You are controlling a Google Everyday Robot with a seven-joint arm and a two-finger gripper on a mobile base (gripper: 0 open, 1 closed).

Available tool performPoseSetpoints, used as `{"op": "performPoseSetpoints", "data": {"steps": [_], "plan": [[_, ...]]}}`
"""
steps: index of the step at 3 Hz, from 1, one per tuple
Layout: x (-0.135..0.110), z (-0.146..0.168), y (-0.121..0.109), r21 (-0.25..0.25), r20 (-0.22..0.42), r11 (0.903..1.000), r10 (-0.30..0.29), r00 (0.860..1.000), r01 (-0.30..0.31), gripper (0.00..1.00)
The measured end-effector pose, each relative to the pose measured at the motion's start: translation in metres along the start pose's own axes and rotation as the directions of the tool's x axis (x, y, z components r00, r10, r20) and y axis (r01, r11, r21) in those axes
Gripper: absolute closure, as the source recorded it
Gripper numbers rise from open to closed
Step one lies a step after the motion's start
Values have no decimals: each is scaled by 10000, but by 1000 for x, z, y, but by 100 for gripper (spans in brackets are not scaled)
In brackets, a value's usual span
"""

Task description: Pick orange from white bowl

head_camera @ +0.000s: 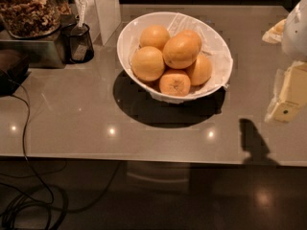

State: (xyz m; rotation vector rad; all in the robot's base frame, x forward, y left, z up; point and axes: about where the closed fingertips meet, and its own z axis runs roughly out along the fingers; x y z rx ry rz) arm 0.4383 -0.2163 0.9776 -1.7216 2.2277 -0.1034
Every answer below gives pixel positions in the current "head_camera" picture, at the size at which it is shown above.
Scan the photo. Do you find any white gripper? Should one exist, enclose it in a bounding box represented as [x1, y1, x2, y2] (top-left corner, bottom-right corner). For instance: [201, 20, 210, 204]
[262, 0, 307, 123]

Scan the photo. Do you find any orange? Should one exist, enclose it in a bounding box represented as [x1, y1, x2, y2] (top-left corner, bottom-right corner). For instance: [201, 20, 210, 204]
[131, 46, 165, 81]
[186, 54, 212, 86]
[139, 25, 170, 51]
[159, 69, 191, 97]
[162, 30, 202, 69]

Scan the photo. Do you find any white bowl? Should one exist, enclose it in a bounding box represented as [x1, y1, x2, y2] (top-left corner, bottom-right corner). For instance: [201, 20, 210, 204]
[116, 11, 234, 104]

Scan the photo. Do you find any white upright panel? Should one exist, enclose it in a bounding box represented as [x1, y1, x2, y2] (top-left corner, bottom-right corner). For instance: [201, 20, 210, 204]
[84, 0, 121, 45]

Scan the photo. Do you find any white spoon in cup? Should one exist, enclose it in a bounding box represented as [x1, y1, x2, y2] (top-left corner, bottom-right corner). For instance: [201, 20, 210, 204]
[71, 0, 86, 35]

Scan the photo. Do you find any metal box stand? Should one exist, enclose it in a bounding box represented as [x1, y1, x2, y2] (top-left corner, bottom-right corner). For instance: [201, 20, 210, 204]
[0, 15, 76, 69]

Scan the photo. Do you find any glass jar of walnuts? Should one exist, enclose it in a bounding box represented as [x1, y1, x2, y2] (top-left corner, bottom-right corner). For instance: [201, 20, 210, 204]
[0, 0, 60, 39]

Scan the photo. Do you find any dark device on left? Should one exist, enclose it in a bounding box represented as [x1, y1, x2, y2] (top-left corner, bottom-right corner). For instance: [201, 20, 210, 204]
[0, 49, 30, 96]

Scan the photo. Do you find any black cable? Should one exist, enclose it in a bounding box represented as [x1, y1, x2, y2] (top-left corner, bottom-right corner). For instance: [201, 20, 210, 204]
[0, 80, 121, 230]

